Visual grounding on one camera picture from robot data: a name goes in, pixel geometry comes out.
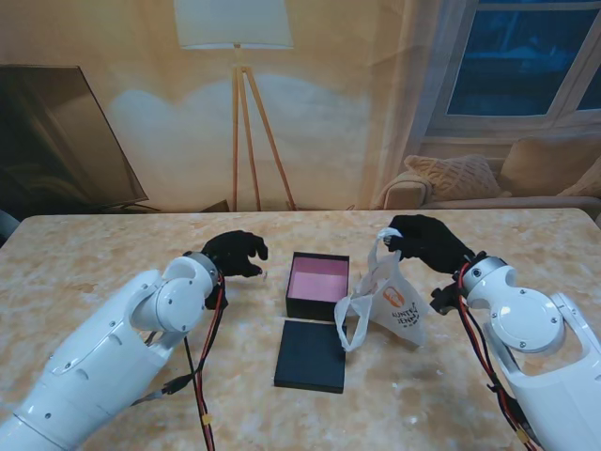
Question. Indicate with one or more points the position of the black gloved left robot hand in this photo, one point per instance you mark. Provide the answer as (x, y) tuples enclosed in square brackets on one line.
[(232, 249)]

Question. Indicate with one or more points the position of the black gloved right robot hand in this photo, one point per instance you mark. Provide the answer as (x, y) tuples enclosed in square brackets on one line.
[(432, 242)]

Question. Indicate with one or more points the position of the white plastic bag orange logo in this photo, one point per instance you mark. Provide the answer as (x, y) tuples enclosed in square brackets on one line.
[(399, 315)]

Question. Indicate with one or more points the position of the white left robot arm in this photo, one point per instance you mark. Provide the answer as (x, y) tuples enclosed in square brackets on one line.
[(117, 338)]

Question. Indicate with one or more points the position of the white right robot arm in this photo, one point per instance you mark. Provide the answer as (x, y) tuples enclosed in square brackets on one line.
[(530, 324)]

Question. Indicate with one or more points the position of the black gift box pink inside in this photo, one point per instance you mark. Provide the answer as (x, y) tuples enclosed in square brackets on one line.
[(314, 282)]

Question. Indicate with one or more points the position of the black gift box lid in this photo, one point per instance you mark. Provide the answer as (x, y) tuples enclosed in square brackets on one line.
[(305, 357)]

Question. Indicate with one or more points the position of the dark grey chair edge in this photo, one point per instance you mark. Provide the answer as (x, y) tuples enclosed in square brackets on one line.
[(4, 225)]

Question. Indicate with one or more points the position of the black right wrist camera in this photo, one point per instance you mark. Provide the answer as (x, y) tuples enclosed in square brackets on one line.
[(443, 300)]

